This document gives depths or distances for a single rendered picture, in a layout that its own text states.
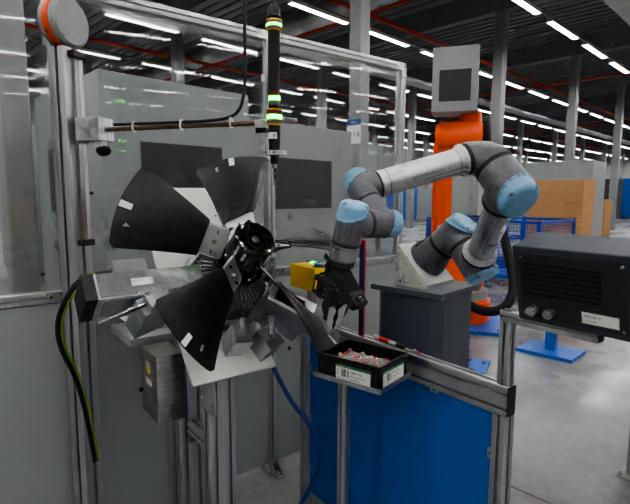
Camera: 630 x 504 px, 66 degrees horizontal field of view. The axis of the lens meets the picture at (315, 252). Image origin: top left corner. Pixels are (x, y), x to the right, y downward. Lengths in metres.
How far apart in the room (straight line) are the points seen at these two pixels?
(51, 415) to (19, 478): 0.23
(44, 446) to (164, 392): 0.60
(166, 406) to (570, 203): 8.11
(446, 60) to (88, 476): 4.55
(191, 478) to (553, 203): 8.06
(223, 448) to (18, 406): 0.78
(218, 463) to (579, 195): 8.05
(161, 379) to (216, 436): 0.25
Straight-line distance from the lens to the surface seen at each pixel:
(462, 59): 5.27
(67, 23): 1.85
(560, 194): 9.14
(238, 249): 1.30
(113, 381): 2.09
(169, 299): 1.15
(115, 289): 1.32
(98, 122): 1.71
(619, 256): 1.13
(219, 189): 1.52
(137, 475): 2.28
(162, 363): 1.63
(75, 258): 1.78
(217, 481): 1.67
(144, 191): 1.35
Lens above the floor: 1.35
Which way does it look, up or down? 7 degrees down
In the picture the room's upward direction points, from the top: straight up
